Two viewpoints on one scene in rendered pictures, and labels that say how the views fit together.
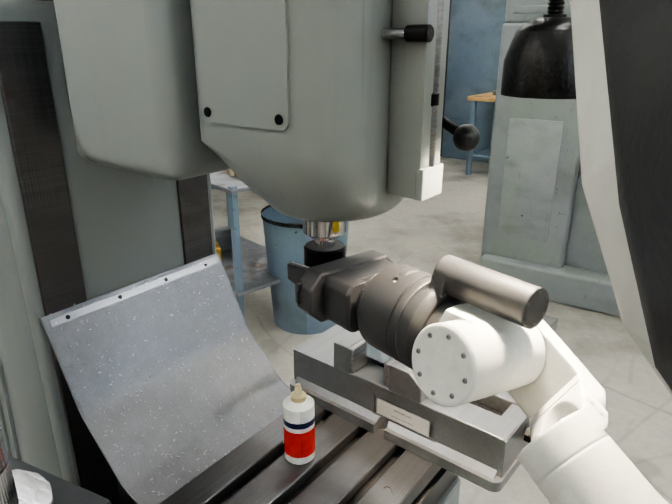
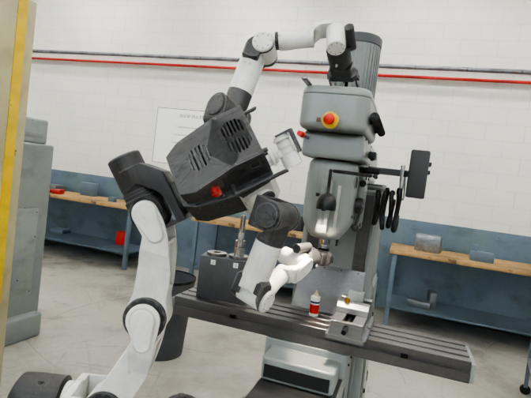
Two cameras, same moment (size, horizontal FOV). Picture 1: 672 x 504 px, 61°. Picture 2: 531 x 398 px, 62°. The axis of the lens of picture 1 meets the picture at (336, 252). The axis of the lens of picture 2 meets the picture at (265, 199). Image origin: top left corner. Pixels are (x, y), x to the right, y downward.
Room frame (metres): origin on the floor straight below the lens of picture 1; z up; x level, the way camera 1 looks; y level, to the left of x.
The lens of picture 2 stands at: (-0.26, -1.63, 1.53)
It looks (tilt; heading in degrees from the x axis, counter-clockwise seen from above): 3 degrees down; 70
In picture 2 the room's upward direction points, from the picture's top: 7 degrees clockwise
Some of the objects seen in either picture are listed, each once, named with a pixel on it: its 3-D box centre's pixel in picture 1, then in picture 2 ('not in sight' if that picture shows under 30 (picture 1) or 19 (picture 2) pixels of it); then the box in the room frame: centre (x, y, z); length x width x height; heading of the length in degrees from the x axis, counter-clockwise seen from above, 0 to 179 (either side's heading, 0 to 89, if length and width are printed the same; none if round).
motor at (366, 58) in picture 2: not in sight; (355, 73); (0.76, 0.21, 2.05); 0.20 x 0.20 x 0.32
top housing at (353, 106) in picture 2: not in sight; (341, 117); (0.61, 0.02, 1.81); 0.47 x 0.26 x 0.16; 53
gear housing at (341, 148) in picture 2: not in sight; (338, 149); (0.63, 0.05, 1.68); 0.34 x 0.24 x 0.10; 53
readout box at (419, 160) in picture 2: not in sight; (418, 174); (1.05, 0.05, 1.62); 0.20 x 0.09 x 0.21; 53
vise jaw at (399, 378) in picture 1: (426, 363); (353, 307); (0.70, -0.13, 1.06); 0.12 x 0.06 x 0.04; 141
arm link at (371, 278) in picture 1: (378, 301); (313, 258); (0.53, -0.04, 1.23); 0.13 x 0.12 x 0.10; 128
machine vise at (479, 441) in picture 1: (409, 378); (352, 314); (0.71, -0.11, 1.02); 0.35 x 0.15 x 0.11; 51
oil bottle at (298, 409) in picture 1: (299, 420); (314, 302); (0.62, 0.05, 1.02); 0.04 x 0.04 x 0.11
